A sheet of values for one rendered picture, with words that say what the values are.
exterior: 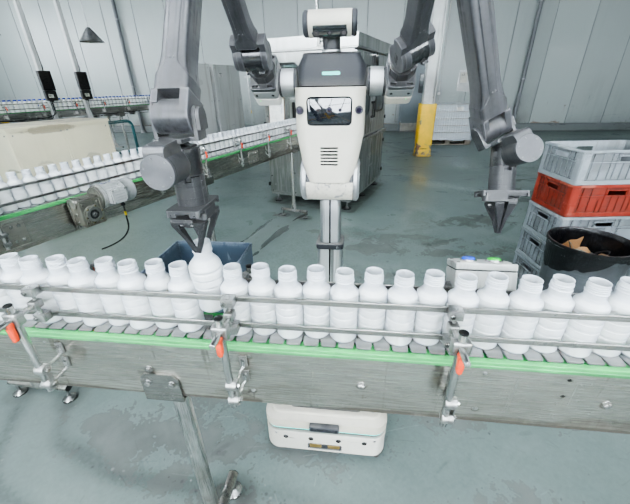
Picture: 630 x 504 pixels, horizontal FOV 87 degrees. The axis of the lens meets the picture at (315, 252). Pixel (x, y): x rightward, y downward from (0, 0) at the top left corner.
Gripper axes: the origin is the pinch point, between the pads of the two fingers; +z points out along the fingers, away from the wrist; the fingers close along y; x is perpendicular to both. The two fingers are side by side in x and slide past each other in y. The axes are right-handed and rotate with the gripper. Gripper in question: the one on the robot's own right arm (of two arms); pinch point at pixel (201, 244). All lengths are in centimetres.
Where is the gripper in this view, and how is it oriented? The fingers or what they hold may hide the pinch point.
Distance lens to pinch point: 72.4
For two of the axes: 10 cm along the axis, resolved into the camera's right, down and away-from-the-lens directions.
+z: 0.2, 8.9, 4.5
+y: -1.1, 4.5, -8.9
